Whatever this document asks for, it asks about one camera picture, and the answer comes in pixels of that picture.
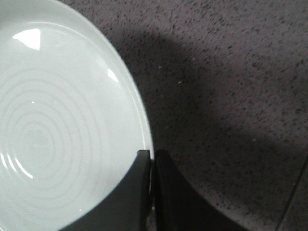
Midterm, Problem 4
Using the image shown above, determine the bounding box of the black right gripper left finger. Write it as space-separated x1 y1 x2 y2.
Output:
62 150 151 231

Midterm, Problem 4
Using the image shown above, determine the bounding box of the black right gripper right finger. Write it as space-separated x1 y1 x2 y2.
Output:
154 150 246 231

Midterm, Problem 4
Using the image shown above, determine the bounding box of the light green round plate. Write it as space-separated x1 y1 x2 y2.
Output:
0 0 154 231

